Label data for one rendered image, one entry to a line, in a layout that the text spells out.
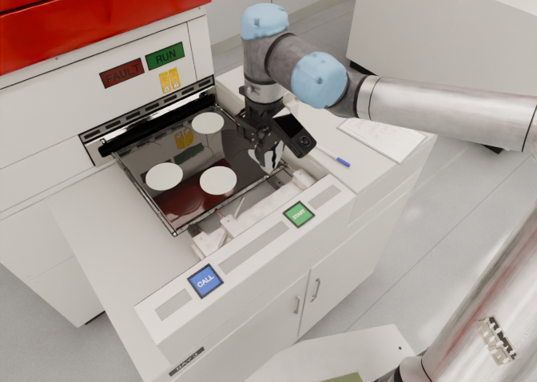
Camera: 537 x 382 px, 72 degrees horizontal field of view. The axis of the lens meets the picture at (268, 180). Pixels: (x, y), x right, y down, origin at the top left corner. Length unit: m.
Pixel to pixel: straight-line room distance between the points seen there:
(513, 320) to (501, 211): 1.99
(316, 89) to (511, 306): 0.34
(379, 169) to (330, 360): 0.47
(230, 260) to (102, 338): 1.16
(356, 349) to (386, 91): 0.56
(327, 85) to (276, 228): 0.41
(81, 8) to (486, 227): 2.06
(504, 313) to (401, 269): 1.55
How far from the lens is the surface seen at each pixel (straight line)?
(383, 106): 0.63
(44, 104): 1.08
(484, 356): 0.46
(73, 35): 0.97
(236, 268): 0.81
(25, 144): 1.13
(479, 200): 2.41
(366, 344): 0.92
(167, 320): 0.79
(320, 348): 0.90
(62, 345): 1.96
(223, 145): 1.12
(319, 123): 1.09
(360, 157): 1.01
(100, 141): 1.18
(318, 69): 0.54
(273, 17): 0.61
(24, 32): 0.95
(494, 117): 0.59
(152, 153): 1.14
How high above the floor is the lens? 1.68
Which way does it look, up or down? 50 degrees down
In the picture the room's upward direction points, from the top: straight up
